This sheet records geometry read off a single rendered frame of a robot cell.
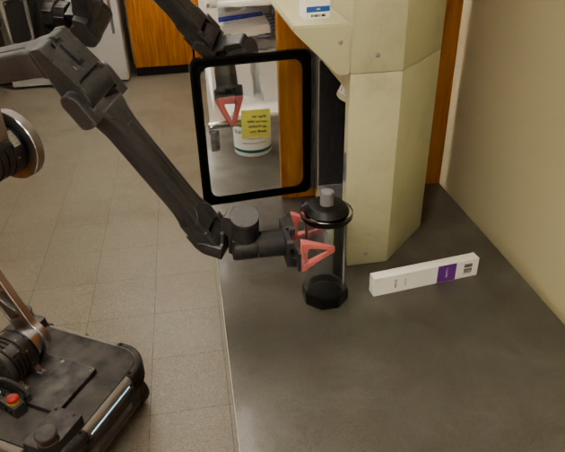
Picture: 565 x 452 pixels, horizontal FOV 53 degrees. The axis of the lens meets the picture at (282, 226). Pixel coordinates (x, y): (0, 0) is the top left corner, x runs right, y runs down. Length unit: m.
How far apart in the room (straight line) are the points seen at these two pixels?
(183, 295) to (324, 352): 1.78
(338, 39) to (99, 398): 1.48
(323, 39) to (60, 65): 0.48
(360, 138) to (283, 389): 0.54
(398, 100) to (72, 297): 2.17
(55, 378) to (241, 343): 1.15
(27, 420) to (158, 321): 0.84
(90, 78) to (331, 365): 0.68
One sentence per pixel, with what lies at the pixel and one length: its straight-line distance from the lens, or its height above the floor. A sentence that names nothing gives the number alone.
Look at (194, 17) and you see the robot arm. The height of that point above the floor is 1.47.
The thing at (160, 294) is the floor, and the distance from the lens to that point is 2.92.
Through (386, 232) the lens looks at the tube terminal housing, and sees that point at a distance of 1.38.
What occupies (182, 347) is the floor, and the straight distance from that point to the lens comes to 2.60.
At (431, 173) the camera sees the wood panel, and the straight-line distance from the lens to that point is 1.80.
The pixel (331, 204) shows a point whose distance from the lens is 1.16.
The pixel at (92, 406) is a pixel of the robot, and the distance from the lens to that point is 2.12.
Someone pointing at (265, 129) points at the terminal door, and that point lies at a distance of 1.51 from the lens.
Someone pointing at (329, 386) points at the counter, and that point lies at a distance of 1.11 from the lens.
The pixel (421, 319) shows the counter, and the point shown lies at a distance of 1.27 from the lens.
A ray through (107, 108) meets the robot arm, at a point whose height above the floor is 1.42.
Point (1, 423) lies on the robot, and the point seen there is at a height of 0.24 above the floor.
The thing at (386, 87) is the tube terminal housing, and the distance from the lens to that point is 1.22.
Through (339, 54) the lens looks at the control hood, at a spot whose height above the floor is 1.45.
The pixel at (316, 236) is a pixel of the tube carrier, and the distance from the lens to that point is 1.16.
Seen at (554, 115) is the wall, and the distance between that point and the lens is 1.35.
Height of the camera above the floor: 1.75
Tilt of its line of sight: 31 degrees down
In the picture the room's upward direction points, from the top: 2 degrees counter-clockwise
